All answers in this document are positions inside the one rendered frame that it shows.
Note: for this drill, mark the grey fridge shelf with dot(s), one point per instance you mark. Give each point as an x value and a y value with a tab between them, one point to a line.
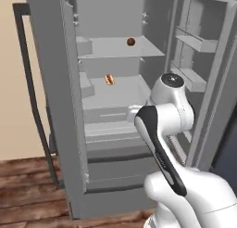
117	92
120	49

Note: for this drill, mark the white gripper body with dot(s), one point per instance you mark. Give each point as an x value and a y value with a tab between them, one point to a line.
132	113

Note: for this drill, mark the grey fridge door with bins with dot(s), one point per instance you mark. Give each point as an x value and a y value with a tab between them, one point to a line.
216	83

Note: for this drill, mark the plain grey fridge door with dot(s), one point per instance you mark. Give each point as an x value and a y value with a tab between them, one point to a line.
58	83

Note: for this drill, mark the dark cabinet panel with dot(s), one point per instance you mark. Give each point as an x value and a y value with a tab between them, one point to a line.
227	157

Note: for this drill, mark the grey fridge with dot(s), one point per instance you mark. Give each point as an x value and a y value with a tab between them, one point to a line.
117	163

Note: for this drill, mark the grey fridge drawer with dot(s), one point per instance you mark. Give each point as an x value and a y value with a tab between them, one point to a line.
105	116

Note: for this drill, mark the brown-red apple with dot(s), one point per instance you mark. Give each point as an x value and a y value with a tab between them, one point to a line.
130	41

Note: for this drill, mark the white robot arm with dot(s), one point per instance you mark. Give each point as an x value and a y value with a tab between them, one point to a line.
172	114

